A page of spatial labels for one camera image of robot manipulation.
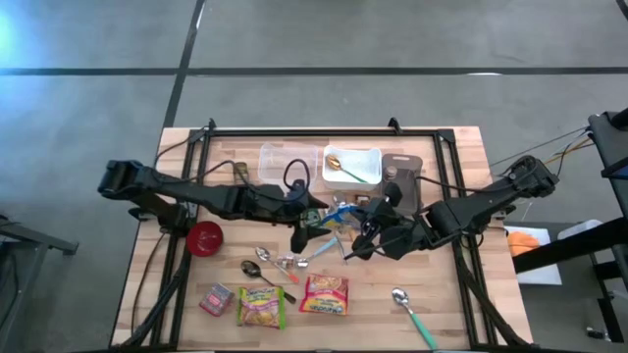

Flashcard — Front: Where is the green ramen packet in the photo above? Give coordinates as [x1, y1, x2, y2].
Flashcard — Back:
[235, 285, 288, 330]

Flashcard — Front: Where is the clear plastic bin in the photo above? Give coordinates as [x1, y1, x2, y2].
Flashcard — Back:
[257, 141, 320, 192]

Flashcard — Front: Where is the black equipment cart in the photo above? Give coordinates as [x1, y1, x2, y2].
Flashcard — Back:
[587, 107, 628, 220]

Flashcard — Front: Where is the small pink patterned box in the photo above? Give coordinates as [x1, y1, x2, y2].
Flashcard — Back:
[198, 281, 236, 318]

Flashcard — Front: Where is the yellow floor cable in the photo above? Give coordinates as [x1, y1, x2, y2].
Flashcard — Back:
[543, 140, 596, 165]

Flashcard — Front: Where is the red beef ramen packet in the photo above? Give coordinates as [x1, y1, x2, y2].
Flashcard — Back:
[297, 273, 350, 317]

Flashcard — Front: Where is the grey floor cable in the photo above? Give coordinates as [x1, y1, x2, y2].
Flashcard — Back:
[489, 126, 590, 169]

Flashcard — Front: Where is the black beam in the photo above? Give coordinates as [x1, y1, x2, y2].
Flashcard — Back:
[512, 215, 628, 275]

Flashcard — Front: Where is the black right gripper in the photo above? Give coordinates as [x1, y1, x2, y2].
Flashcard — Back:
[342, 181, 423, 261]

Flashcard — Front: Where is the grey metal stand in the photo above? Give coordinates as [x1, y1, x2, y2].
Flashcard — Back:
[0, 211, 79, 353]

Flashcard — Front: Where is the orange object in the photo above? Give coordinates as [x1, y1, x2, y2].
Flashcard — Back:
[506, 230, 541, 258]

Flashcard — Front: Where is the white paper sheet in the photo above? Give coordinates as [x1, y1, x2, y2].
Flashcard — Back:
[503, 225, 564, 286]

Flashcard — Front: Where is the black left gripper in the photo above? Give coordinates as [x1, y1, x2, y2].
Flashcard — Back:
[267, 179, 335, 255]

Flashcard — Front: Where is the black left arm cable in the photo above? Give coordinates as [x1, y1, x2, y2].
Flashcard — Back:
[153, 125, 313, 202]

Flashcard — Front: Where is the blue yellow ramen packet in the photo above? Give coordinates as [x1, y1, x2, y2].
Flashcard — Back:
[321, 204, 362, 231]

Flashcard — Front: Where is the teal-handled metal spoon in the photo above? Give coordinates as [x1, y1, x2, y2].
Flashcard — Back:
[391, 286, 440, 352]

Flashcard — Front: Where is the orange-handled metal spoon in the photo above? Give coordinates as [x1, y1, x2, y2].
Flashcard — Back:
[254, 246, 300, 284]

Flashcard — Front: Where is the white plastic bin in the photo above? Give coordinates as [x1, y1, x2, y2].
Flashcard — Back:
[321, 144, 384, 192]

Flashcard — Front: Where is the smoky grey plastic bin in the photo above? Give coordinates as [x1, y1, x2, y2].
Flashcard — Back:
[380, 152, 426, 217]

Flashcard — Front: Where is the black aluminium table frame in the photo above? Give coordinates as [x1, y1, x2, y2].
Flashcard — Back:
[115, 116, 534, 352]

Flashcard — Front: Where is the red and black bowl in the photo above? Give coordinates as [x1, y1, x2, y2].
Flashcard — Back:
[184, 220, 226, 258]

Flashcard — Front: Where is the dark metal spoon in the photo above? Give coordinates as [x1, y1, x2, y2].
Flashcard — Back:
[239, 259, 298, 305]

